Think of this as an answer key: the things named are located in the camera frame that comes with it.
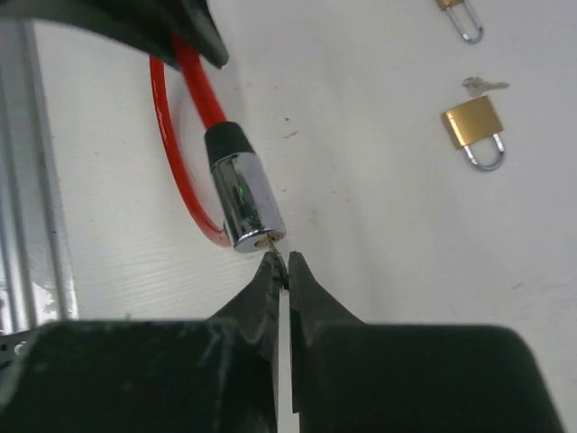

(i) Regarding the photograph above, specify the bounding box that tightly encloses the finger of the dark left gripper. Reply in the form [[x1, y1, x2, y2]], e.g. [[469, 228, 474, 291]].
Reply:
[[170, 0, 229, 69], [0, 0, 186, 71]]

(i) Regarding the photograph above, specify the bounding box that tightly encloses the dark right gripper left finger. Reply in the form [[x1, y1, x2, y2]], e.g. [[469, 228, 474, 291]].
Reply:
[[1, 253, 282, 432]]

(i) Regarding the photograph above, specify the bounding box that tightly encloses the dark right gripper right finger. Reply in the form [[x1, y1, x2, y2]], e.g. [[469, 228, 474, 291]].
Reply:
[[288, 252, 563, 432]]

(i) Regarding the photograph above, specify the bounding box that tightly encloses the thick red cable lock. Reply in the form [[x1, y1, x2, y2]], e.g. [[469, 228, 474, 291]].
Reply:
[[150, 35, 287, 253]]

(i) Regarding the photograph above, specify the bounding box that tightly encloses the small brass long-shackle padlock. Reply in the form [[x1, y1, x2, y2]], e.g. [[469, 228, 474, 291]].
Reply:
[[435, 0, 485, 45]]

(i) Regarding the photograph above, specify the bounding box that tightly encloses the medium brass padlock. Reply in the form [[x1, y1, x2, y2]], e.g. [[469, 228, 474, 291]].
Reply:
[[441, 95, 506, 172]]

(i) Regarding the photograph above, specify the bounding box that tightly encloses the key of medium padlock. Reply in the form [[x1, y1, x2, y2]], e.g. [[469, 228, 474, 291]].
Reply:
[[462, 77, 510, 98]]

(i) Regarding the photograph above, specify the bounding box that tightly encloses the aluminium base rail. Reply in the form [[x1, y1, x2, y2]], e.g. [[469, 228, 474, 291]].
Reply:
[[0, 20, 80, 335]]

